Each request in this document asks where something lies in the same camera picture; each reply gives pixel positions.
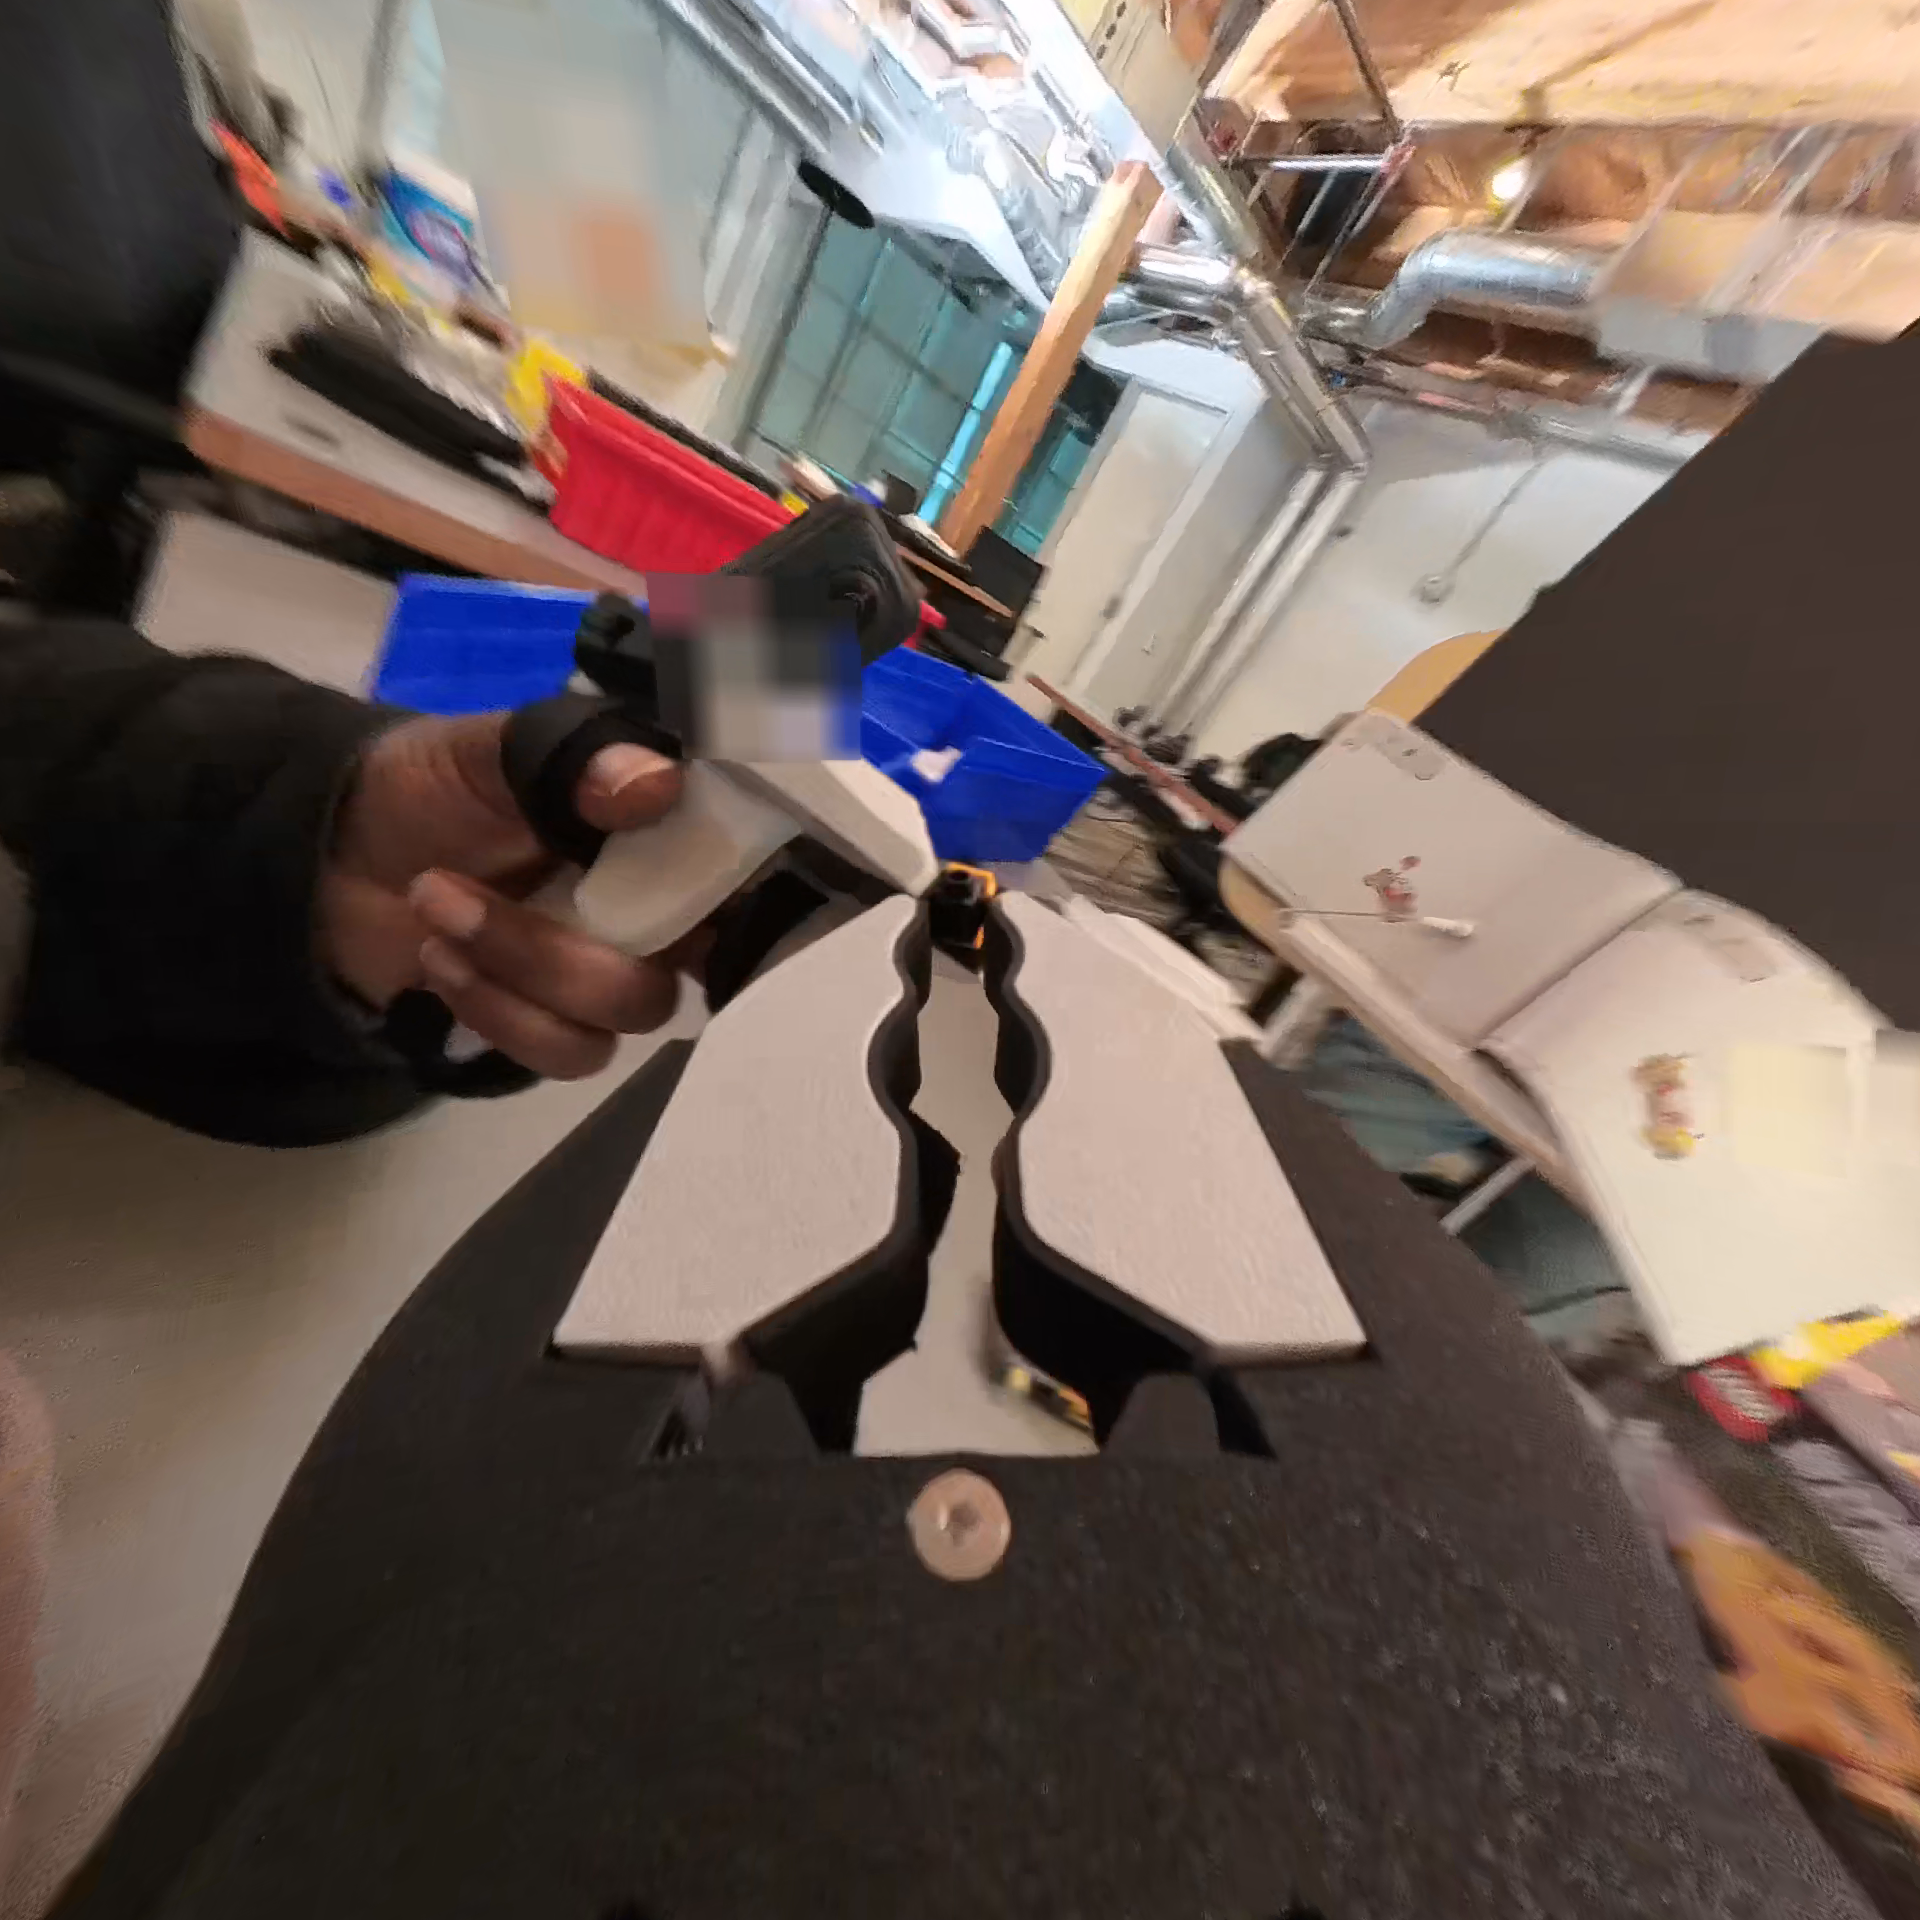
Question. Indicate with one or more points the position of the red yellow packet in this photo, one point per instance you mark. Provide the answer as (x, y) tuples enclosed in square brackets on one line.
[(1785, 1371)]

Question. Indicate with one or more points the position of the blue white bottle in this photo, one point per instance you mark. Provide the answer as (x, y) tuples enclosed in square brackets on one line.
[(427, 225)]

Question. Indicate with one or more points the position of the wooden side table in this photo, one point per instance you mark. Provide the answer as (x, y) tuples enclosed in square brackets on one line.
[(330, 465)]

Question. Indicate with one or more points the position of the person's left hand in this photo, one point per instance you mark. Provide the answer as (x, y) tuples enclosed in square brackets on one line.
[(434, 838)]

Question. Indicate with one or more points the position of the black cloth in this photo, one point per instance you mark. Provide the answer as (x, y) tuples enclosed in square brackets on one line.
[(388, 398)]

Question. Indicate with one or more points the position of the person's left forearm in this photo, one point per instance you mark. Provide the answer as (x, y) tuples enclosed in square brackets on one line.
[(164, 869)]

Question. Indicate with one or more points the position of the black panel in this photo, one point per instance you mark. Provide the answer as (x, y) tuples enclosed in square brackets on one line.
[(1723, 674)]

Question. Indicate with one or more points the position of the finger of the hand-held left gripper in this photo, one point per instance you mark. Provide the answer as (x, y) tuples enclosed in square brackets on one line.
[(840, 809)]

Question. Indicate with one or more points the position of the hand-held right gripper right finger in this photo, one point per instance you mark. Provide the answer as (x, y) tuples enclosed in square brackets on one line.
[(1170, 1185)]

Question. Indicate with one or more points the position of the red storage bin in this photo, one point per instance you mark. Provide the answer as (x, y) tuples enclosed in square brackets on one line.
[(644, 493)]

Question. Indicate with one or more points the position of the black office chair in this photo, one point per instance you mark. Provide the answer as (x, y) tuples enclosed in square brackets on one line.
[(89, 225)]

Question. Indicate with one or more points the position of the orange lego piece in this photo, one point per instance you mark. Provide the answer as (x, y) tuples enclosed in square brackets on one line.
[(984, 931)]

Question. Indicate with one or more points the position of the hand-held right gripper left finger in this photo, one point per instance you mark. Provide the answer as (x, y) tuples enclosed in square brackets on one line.
[(749, 1185)]

